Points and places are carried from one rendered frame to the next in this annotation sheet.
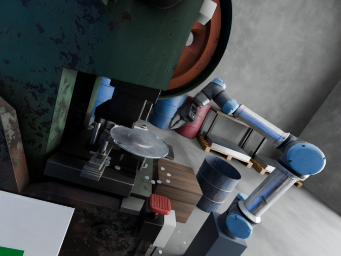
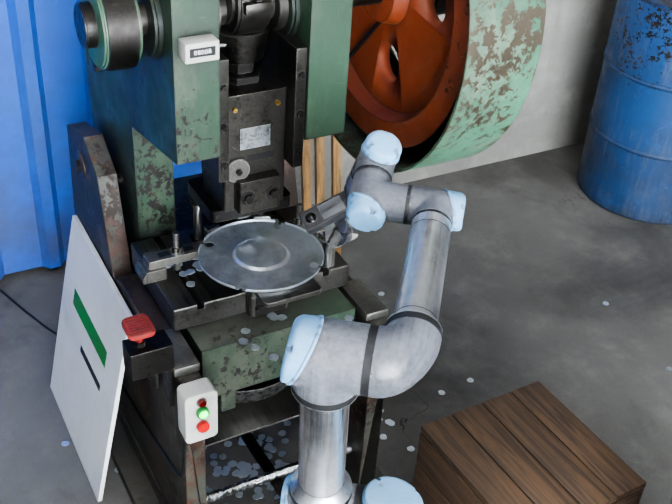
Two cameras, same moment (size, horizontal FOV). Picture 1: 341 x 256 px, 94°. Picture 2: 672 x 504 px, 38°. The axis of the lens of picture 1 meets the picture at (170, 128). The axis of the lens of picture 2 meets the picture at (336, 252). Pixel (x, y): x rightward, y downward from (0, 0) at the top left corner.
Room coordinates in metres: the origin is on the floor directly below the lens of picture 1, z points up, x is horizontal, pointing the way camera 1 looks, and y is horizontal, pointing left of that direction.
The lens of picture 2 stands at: (0.30, -1.69, 2.05)
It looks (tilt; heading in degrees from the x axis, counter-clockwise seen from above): 34 degrees down; 72
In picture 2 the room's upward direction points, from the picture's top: 4 degrees clockwise
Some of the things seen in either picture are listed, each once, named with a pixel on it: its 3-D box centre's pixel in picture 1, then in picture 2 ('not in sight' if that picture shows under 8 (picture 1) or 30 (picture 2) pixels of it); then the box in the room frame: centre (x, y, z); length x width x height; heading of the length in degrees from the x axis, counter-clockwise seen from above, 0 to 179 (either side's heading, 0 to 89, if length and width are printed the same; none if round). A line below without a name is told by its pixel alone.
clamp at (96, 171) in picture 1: (101, 153); (172, 251); (0.51, 0.19, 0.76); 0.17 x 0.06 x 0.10; 12
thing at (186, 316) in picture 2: (108, 150); (239, 263); (0.67, 0.23, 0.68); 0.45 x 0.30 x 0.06; 12
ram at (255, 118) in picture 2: (142, 82); (247, 139); (0.68, 0.19, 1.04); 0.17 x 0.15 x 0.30; 102
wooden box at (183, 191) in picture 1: (170, 188); (519, 502); (1.30, -0.24, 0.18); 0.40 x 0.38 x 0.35; 104
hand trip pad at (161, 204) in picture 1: (156, 211); (139, 338); (0.40, -0.07, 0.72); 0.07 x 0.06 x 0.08; 102
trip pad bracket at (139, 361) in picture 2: (144, 228); (150, 373); (0.42, -0.06, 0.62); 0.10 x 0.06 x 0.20; 12
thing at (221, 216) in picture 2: (119, 115); (238, 197); (0.67, 0.23, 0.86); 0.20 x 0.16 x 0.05; 12
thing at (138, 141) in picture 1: (141, 139); (261, 253); (0.70, 0.11, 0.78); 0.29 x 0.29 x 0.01
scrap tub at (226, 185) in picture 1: (212, 183); not in sight; (1.61, -0.69, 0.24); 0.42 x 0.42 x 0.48
